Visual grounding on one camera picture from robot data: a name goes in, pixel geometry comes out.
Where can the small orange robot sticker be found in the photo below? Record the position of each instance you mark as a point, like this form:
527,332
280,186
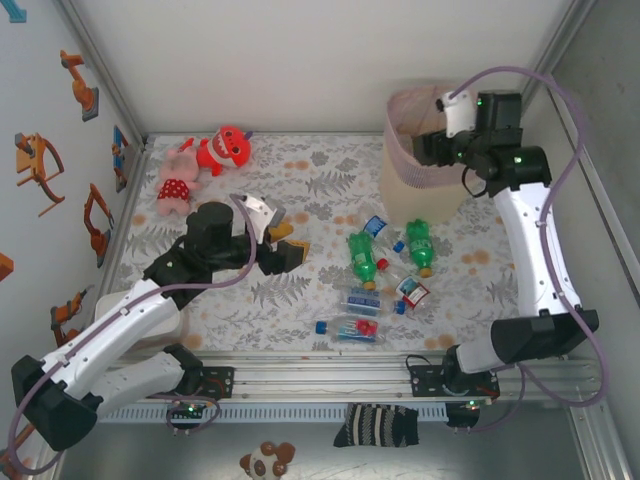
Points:
62,312

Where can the aluminium frame post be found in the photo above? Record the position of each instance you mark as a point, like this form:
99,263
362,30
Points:
105,75
555,50

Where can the orange robot arm sticker grey base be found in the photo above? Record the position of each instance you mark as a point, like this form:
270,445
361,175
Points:
82,92

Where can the aluminium mounting rail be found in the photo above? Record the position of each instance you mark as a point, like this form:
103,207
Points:
320,375

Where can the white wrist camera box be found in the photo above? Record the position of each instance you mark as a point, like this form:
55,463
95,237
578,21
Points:
260,212
457,117

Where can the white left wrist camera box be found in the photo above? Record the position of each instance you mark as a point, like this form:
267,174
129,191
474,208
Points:
260,212

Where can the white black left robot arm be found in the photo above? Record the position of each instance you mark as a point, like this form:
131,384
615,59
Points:
110,325

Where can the pink plush toy polka dots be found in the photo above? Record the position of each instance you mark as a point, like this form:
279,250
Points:
172,190

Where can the orange grey wall sticker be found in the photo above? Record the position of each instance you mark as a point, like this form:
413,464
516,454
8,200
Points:
5,267

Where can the white floral table mat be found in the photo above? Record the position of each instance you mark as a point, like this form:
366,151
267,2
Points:
310,185

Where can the clear bottle blue red label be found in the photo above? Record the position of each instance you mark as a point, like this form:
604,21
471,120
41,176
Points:
352,330

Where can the black white striped sock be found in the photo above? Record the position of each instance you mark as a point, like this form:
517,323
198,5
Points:
375,425

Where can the circuit board green light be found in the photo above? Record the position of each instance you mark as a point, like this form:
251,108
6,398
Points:
470,410
189,410

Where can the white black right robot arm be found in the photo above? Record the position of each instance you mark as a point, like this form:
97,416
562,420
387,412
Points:
540,260

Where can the clear bottle round blue label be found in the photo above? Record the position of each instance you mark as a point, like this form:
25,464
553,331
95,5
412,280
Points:
375,226

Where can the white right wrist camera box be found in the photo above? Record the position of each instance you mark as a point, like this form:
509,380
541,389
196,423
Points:
457,117

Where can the green plastic bottle yellow cap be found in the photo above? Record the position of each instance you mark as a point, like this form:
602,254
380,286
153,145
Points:
361,257
420,245

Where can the clear bottle red cap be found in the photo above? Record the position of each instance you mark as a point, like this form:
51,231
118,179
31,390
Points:
411,292

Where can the brown white plush toy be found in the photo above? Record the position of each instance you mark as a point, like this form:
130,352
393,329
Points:
265,462

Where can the orange claw robot sticker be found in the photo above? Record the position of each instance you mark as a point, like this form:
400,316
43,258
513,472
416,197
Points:
30,160

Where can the clear bottle long blue label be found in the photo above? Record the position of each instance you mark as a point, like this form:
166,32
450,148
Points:
362,301

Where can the red plush monster toy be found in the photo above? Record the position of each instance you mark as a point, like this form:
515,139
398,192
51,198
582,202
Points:
225,150

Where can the blue orange wall sticker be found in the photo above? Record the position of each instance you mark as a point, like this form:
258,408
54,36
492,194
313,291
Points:
120,155

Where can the pink mesh bin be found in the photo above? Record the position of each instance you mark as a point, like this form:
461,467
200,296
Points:
420,195

